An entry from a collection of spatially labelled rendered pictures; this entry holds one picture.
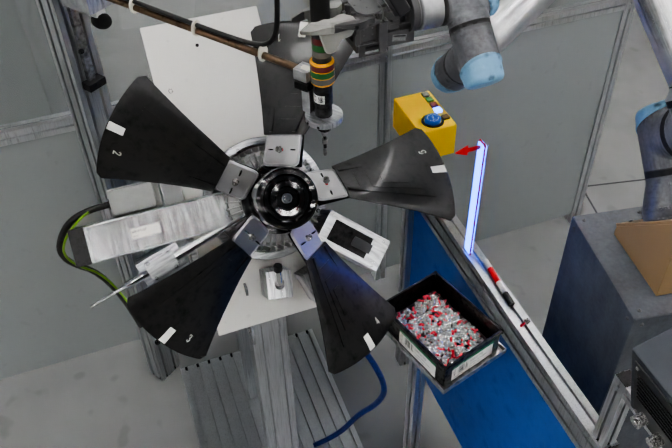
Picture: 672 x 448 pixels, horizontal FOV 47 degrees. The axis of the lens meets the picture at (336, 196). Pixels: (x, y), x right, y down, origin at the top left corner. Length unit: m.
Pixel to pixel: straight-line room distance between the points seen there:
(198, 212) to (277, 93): 0.29
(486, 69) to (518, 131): 1.40
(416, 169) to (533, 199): 1.49
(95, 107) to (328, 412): 1.19
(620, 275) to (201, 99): 0.96
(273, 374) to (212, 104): 0.75
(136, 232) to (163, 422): 1.16
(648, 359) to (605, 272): 0.46
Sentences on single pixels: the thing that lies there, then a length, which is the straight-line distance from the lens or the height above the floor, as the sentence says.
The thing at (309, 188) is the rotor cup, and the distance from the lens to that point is 1.45.
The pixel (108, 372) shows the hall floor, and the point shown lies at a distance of 2.80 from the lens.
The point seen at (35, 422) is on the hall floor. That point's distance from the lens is 2.77.
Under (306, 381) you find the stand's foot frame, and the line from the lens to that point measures 2.56.
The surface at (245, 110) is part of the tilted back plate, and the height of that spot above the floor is 1.19.
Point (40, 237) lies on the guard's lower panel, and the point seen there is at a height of 0.62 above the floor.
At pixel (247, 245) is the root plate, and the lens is 1.50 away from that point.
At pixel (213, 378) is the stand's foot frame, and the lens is 2.62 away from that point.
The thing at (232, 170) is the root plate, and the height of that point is 1.25.
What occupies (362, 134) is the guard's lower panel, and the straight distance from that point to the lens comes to 2.43.
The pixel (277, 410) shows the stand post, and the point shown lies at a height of 0.34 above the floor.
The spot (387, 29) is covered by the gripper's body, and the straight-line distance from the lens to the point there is 1.33.
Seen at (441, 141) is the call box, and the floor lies 1.03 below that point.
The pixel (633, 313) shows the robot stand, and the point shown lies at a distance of 1.63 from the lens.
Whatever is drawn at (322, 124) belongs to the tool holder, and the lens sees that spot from 1.39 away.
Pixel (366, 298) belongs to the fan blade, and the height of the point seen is 0.98.
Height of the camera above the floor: 2.19
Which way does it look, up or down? 42 degrees down
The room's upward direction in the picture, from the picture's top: 2 degrees counter-clockwise
